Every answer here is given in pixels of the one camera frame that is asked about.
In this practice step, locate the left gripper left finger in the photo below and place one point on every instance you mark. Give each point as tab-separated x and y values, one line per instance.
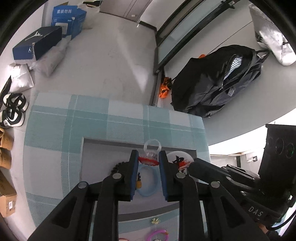
90	211

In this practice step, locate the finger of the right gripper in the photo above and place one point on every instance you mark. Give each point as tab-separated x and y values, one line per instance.
208	173

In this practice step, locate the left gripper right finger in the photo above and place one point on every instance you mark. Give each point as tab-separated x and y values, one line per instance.
207	211

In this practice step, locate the white round printed badge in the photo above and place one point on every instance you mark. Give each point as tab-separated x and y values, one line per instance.
181	159

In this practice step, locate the yellow flower hair clip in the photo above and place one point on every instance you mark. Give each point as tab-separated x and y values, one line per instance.
155	221

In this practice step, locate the brown cardboard box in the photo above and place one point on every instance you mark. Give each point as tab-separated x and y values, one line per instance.
7	197

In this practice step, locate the teal plaid tablecloth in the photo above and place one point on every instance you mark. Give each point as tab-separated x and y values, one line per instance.
58	123

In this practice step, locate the grey cardboard phone box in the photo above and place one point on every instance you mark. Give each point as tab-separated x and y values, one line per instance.
99	157

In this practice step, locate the black backpack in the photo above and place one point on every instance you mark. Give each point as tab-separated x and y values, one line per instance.
205	85

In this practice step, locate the orange black object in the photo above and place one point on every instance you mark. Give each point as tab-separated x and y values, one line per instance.
165	87

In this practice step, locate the black white sneakers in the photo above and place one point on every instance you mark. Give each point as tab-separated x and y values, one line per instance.
14	114

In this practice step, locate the silver padded bag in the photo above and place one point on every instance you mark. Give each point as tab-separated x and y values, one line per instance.
269	36

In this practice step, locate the white wrapped package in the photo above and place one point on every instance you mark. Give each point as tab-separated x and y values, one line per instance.
21	79

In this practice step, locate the dark blue shoe box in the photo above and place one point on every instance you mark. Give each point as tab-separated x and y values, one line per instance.
35	45

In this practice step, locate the white plastic bag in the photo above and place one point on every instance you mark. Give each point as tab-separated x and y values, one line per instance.
92	9

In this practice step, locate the blue printed cardboard box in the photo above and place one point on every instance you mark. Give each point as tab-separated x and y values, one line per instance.
69	18

